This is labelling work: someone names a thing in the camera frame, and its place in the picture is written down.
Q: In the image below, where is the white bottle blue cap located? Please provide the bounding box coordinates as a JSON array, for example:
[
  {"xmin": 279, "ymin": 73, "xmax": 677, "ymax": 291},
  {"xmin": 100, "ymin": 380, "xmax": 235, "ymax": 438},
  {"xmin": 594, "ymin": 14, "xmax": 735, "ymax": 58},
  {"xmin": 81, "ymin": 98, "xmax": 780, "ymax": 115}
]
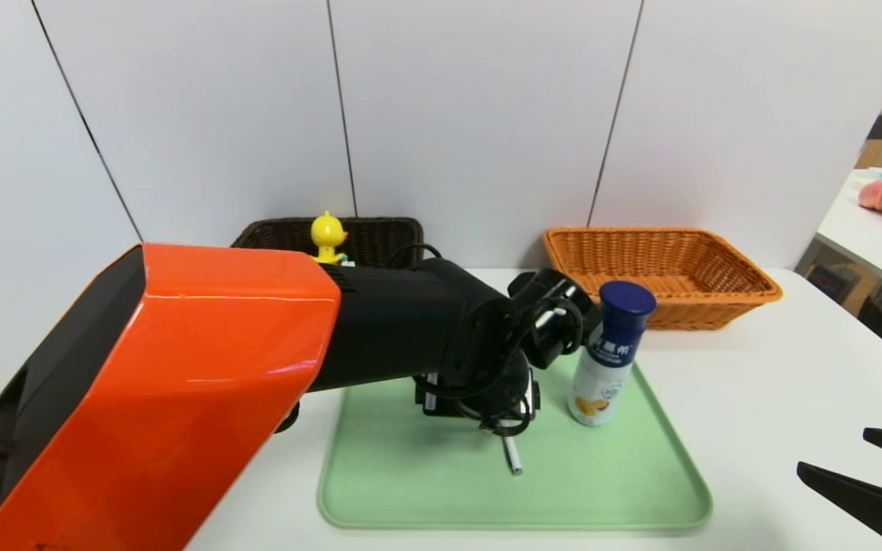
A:
[{"xmin": 567, "ymin": 280, "xmax": 658, "ymax": 428}]

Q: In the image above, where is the green plastic tray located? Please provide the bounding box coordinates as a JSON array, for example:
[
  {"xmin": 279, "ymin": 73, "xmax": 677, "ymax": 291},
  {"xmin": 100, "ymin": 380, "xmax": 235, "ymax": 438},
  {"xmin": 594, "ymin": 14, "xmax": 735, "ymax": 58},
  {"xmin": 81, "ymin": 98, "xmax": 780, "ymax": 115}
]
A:
[{"xmin": 317, "ymin": 322, "xmax": 714, "ymax": 531}]

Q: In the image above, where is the white side table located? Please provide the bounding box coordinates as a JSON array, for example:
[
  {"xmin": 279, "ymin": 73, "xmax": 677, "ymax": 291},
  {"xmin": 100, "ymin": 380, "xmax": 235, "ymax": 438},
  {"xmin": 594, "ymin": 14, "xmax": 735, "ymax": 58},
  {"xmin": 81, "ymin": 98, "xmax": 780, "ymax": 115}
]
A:
[{"xmin": 816, "ymin": 168, "xmax": 882, "ymax": 301}]

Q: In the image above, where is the yellow duck scooter toy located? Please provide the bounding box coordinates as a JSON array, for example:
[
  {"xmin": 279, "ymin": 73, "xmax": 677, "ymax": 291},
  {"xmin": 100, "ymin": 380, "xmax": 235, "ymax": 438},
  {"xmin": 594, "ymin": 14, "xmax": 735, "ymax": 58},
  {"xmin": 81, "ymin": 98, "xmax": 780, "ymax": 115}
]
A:
[{"xmin": 310, "ymin": 211, "xmax": 351, "ymax": 267}]

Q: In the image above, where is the dark brown wicker basket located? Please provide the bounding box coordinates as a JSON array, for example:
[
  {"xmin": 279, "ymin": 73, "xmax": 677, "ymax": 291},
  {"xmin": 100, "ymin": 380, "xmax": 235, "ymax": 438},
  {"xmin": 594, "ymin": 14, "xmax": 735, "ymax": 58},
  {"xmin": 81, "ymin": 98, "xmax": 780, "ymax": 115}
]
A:
[{"xmin": 230, "ymin": 217, "xmax": 425, "ymax": 270}]

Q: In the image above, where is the orange wicker basket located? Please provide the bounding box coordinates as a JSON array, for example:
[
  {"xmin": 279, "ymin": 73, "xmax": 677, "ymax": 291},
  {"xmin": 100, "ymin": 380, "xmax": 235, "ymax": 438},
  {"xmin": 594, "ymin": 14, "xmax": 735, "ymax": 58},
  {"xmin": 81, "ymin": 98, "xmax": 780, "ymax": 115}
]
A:
[{"xmin": 541, "ymin": 228, "xmax": 783, "ymax": 331}]

